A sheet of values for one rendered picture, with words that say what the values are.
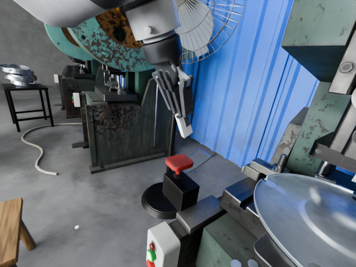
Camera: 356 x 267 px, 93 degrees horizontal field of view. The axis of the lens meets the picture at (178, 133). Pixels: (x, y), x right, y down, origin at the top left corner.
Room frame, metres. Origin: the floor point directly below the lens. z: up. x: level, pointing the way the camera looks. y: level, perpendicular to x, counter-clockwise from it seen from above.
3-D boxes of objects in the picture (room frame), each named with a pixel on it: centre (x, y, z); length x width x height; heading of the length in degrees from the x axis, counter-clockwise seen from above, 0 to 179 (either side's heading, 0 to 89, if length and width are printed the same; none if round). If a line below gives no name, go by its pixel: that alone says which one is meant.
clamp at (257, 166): (0.43, -0.29, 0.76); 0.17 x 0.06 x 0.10; 38
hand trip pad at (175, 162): (0.41, -0.01, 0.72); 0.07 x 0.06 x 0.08; 128
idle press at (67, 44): (3.23, 1.53, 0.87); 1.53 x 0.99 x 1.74; 131
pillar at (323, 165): (0.40, -0.40, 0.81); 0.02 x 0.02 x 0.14
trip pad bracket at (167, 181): (0.40, -0.02, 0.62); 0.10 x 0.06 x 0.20; 38
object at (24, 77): (2.21, 2.07, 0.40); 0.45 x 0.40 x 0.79; 50
